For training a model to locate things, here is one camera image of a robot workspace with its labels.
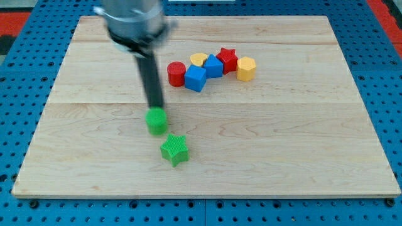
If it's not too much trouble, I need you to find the black pusher rod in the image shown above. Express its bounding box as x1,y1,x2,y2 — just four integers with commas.
135,53,165,108

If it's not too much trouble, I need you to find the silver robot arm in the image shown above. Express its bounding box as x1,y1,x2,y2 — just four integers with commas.
94,0,177,108

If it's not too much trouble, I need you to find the wooden board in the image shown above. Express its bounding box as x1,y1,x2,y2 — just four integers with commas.
12,16,401,199

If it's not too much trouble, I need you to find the red cylinder block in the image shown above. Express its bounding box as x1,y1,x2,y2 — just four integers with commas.
166,62,187,87

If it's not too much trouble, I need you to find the blue cube block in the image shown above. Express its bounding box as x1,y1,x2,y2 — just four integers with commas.
185,65,206,92

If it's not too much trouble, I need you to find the yellow heart block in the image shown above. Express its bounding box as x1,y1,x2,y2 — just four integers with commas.
190,53,208,67

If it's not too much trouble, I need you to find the green cylinder block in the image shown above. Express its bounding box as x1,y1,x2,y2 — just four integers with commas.
145,107,168,135

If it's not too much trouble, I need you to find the blue triangle block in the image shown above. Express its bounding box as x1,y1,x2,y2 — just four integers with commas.
204,55,223,78

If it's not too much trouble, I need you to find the red star block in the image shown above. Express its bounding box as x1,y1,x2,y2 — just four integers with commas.
216,47,238,75

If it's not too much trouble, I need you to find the green star block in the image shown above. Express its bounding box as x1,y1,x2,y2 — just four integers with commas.
160,134,189,167

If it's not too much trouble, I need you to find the yellow hexagon block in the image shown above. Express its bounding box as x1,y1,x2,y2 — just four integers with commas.
236,56,256,82

